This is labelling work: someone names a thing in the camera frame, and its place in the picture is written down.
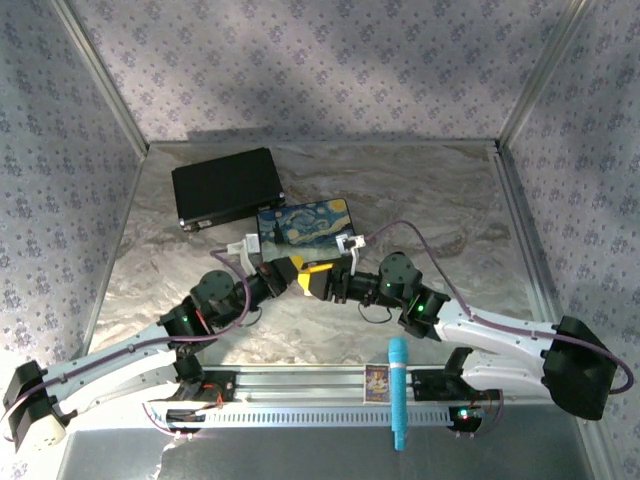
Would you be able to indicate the small picture card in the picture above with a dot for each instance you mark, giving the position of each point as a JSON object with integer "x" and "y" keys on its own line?
{"x": 376, "y": 384}

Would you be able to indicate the aluminium mounting rail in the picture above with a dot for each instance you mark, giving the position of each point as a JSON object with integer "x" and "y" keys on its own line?
{"x": 300, "y": 382}

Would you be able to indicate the grey metal sheet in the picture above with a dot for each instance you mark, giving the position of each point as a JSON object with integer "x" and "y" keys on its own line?
{"x": 320, "y": 457}

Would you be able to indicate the cyan marker pen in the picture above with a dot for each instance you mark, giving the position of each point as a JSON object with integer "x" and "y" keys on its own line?
{"x": 398, "y": 380}

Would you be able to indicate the starry night tin box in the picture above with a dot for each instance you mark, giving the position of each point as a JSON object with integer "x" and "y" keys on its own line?
{"x": 305, "y": 225}

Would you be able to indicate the aluminium frame post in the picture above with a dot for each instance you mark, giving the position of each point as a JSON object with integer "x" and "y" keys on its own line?
{"x": 545, "y": 70}
{"x": 105, "y": 80}

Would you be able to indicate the small board with lit LEDs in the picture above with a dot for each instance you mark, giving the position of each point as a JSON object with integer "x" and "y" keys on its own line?
{"x": 465, "y": 414}

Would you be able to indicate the black hard case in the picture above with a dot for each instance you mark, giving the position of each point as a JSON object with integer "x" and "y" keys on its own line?
{"x": 225, "y": 190}

